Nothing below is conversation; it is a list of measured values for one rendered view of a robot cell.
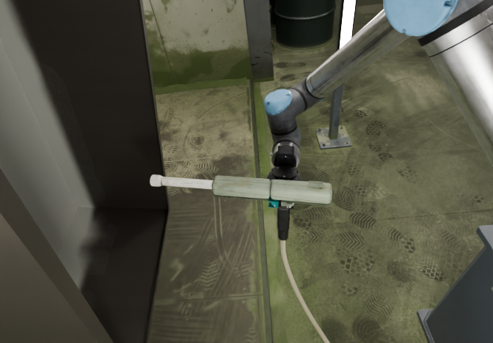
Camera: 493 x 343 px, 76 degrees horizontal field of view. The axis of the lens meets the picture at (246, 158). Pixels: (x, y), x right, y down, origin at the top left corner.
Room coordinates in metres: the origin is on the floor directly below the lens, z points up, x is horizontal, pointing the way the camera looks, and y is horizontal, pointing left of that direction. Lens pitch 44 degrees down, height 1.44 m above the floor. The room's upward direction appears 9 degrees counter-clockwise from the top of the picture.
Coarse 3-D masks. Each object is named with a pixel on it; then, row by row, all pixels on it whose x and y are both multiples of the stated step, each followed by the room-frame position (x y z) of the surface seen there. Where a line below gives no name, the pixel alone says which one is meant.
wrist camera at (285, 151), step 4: (280, 148) 0.63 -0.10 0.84; (284, 148) 0.62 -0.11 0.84; (288, 148) 0.62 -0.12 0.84; (292, 148) 0.62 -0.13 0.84; (280, 152) 0.62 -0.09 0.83; (284, 152) 0.61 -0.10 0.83; (288, 152) 0.61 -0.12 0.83; (292, 152) 0.61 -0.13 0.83; (280, 156) 0.62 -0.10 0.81; (284, 156) 0.61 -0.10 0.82; (288, 156) 0.61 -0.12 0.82; (292, 156) 0.61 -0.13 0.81; (280, 160) 0.63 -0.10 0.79; (284, 160) 0.63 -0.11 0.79; (288, 160) 0.63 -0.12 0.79; (292, 160) 0.62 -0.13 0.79; (284, 164) 0.64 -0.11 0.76; (288, 164) 0.64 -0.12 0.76; (292, 164) 0.63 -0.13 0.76
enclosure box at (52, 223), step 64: (0, 0) 0.80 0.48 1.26; (64, 0) 0.79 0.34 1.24; (128, 0) 0.78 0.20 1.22; (0, 64) 0.76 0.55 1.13; (64, 64) 0.80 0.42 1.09; (128, 64) 0.78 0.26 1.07; (0, 128) 0.67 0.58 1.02; (64, 128) 0.80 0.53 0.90; (128, 128) 0.79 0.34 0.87; (0, 192) 0.19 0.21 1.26; (64, 192) 0.77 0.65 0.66; (128, 192) 0.79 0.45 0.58; (0, 256) 0.18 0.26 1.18; (64, 256) 0.60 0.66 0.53; (128, 256) 0.59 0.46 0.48; (0, 320) 0.19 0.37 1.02; (64, 320) 0.19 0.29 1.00; (128, 320) 0.38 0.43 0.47
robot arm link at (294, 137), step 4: (296, 128) 0.79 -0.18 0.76; (296, 132) 0.78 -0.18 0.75; (272, 136) 0.80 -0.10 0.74; (276, 136) 0.78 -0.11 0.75; (280, 136) 0.77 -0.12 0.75; (284, 136) 0.77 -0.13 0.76; (288, 136) 0.77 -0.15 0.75; (292, 136) 0.77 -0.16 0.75; (296, 136) 0.78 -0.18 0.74; (300, 136) 0.82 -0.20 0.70; (276, 140) 0.77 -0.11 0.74; (280, 140) 0.76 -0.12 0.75; (284, 140) 0.75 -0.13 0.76; (288, 140) 0.75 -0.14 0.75; (292, 140) 0.75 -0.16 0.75; (296, 140) 0.76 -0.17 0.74; (296, 144) 0.74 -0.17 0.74
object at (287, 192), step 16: (160, 176) 0.61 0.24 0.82; (224, 176) 0.57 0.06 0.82; (224, 192) 0.53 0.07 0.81; (240, 192) 0.52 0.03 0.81; (256, 192) 0.51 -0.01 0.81; (272, 192) 0.50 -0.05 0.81; (288, 192) 0.49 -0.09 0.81; (304, 192) 0.48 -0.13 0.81; (320, 192) 0.47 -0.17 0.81; (288, 208) 0.48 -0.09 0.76; (288, 224) 0.48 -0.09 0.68
